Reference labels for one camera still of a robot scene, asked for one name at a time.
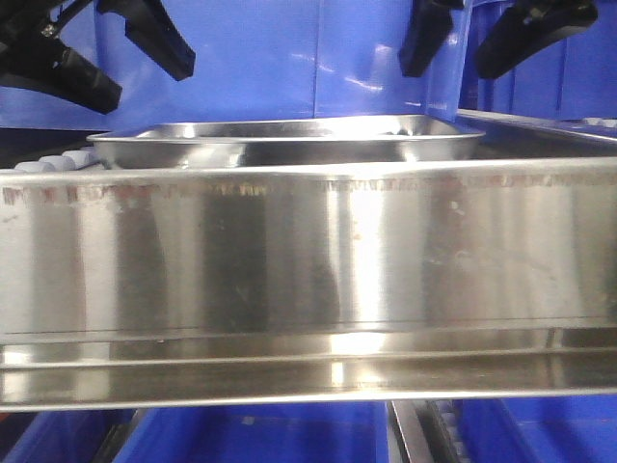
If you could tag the small shiny silver tray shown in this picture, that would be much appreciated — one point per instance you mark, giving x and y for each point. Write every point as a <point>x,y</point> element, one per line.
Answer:
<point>336,140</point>

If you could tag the blue bin lower left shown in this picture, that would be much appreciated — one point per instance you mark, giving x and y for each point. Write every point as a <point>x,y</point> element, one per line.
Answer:
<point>66,436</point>

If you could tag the blue plastic bin behind tray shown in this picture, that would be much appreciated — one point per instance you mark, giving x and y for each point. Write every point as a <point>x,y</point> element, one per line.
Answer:
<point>257,60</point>

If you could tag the blue plastic bin right rear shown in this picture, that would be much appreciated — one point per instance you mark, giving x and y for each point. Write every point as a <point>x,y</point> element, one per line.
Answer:
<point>571,80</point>

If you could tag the lower roller track rail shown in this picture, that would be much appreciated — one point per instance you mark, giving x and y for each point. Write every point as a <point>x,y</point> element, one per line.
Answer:
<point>424,431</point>

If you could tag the white conveyor rollers left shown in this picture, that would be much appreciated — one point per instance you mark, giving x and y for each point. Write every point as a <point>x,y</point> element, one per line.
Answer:
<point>70,160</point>

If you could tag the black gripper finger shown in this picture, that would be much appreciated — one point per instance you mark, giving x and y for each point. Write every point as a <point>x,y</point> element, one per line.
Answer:
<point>430,23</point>
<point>148,25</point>
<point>527,27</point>
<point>34,58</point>

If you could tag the blue bin lower centre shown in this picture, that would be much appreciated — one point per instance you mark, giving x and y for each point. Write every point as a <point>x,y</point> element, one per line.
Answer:
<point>279,432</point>

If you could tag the stainless steel shelf front rail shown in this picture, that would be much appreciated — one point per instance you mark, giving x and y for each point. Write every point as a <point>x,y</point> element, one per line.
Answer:
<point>171,287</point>

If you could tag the blue bin lower right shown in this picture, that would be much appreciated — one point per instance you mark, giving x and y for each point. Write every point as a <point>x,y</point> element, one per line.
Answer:
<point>575,428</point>

